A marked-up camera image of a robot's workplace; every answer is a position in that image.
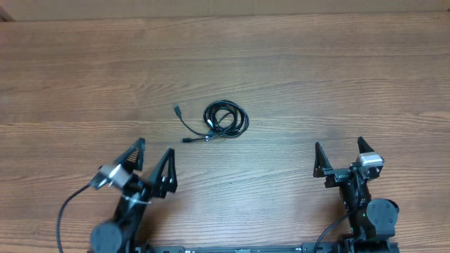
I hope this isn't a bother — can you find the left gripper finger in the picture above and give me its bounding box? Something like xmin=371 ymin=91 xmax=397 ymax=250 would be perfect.
xmin=114 ymin=138 xmax=146 ymax=172
xmin=148 ymin=148 xmax=178 ymax=198

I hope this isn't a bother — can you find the thin black USB cable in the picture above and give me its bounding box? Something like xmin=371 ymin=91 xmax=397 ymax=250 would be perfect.
xmin=173 ymin=103 xmax=212 ymax=143

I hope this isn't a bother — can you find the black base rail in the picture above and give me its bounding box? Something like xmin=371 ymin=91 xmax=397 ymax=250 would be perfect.
xmin=134 ymin=242 xmax=347 ymax=253

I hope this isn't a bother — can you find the black multi-head charging cable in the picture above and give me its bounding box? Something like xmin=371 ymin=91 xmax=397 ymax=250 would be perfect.
xmin=202 ymin=100 xmax=250 ymax=140

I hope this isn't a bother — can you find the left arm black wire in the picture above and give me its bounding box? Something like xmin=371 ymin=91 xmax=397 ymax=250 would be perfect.
xmin=56 ymin=183 xmax=93 ymax=253

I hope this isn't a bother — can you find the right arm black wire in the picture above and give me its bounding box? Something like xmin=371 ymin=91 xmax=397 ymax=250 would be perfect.
xmin=314 ymin=212 xmax=352 ymax=253

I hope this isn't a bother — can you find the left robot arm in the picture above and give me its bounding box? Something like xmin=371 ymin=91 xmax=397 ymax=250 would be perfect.
xmin=89 ymin=138 xmax=177 ymax=252

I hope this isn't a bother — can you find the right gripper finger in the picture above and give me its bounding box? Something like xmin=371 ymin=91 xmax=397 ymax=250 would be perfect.
xmin=313 ymin=141 xmax=333 ymax=178
xmin=357 ymin=136 xmax=374 ymax=154

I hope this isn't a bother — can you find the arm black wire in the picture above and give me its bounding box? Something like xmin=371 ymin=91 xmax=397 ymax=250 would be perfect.
xmin=56 ymin=183 xmax=93 ymax=253
xmin=314 ymin=212 xmax=352 ymax=253

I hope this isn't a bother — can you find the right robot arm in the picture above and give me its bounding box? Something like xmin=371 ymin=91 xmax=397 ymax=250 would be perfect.
xmin=312 ymin=136 xmax=399 ymax=253

